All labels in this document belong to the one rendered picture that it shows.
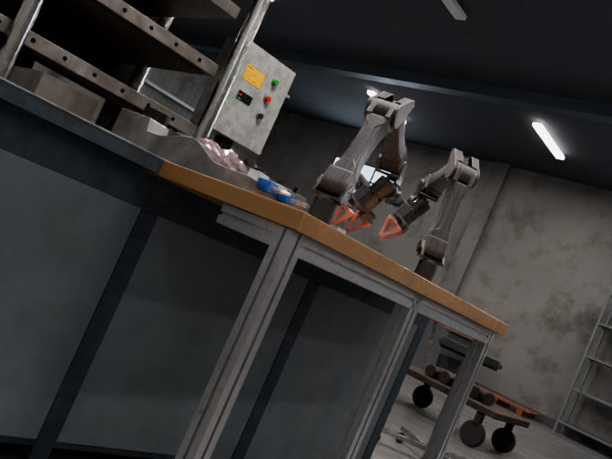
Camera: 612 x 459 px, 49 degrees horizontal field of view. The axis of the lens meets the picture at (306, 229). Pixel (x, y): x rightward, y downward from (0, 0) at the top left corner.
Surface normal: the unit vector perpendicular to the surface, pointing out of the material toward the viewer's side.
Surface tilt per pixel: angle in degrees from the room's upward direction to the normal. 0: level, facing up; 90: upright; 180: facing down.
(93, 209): 90
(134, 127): 90
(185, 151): 90
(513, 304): 90
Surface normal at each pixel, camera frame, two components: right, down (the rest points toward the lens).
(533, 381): -0.56, -0.29
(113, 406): 0.65, 0.25
